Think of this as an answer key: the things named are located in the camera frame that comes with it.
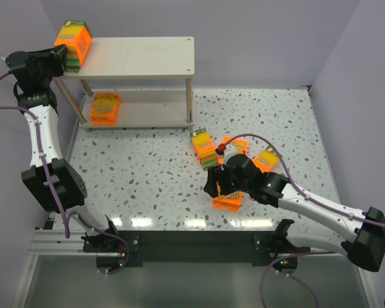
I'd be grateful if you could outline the orange round sponge box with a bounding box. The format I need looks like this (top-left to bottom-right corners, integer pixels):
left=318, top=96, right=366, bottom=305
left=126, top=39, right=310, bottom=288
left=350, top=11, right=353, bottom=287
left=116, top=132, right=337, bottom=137
left=212, top=191, right=243, bottom=213
left=218, top=136, right=248, bottom=155
left=90, top=92, right=121, bottom=126

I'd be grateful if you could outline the multicolour sponge pack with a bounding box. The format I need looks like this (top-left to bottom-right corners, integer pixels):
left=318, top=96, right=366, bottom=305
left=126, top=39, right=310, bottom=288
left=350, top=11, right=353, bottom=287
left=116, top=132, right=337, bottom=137
left=54, top=20, right=92, bottom=73
left=189, top=128, right=218, bottom=170
left=253, top=146, right=280, bottom=173

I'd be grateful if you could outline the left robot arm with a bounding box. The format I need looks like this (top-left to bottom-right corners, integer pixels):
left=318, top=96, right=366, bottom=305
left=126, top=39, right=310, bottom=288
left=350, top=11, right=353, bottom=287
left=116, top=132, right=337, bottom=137
left=5, top=44, right=119, bottom=252

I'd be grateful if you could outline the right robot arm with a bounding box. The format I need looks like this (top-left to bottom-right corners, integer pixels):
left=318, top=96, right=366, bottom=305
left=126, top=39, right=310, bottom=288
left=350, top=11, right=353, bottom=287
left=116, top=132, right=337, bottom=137
left=203, top=154, right=385, bottom=272

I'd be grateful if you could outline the white two-tier shelf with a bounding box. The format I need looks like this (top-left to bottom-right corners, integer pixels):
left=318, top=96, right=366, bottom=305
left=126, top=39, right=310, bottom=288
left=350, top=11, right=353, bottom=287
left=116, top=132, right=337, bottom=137
left=55, top=37, right=195, bottom=131

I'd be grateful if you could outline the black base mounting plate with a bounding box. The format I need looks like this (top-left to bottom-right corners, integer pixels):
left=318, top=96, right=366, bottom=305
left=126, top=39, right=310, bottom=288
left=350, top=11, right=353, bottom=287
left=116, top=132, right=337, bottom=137
left=82, top=230, right=301, bottom=269

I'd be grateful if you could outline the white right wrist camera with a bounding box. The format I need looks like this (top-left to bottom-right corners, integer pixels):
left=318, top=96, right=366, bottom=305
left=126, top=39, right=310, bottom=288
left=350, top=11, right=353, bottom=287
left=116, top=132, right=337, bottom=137
left=216, top=144, right=239, bottom=164

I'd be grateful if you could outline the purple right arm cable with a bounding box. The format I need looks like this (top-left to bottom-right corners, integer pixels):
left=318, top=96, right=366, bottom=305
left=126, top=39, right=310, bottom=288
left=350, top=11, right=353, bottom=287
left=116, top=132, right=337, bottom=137
left=226, top=133, right=385, bottom=250

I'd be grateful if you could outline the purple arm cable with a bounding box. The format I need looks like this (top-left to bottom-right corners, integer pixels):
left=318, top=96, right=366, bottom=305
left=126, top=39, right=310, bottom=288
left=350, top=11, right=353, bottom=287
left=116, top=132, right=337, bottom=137
left=0, top=71, right=129, bottom=257
left=226, top=133, right=385, bottom=250

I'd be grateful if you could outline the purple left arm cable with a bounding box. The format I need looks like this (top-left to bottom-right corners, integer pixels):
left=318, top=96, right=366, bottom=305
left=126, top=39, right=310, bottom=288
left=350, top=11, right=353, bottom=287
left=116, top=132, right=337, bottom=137
left=0, top=71, right=129, bottom=257

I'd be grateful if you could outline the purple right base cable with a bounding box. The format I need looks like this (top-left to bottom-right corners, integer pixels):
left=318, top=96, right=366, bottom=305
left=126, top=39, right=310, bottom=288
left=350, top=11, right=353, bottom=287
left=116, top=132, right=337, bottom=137
left=259, top=250, right=338, bottom=308

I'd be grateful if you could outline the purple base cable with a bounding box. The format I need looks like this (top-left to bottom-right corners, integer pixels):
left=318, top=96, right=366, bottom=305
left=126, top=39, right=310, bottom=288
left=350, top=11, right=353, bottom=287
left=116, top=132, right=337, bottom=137
left=259, top=250, right=338, bottom=308
left=98, top=243, right=131, bottom=275

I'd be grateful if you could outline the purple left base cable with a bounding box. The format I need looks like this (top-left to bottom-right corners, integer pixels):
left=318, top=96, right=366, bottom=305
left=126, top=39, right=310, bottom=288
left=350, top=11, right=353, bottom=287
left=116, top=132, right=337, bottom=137
left=98, top=243, right=131, bottom=275

